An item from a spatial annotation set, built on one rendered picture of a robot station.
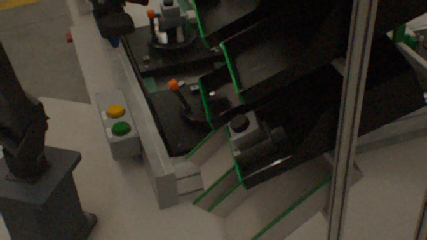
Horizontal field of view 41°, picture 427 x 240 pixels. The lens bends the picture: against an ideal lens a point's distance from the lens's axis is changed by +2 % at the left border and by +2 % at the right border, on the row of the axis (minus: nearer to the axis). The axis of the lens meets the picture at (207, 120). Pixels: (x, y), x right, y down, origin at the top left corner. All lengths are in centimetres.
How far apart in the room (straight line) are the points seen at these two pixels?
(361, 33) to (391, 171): 74
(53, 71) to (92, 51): 159
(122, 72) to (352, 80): 92
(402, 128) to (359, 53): 75
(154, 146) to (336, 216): 54
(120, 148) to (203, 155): 25
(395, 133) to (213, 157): 49
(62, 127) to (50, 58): 201
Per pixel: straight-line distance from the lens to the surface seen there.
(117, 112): 138
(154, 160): 125
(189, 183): 126
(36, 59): 358
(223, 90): 102
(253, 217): 102
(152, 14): 157
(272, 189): 101
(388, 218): 129
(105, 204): 132
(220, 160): 113
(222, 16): 92
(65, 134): 154
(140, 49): 162
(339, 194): 86
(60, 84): 331
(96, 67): 177
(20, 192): 111
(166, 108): 138
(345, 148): 80
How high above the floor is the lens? 180
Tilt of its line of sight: 39 degrees down
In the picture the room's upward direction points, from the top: 4 degrees counter-clockwise
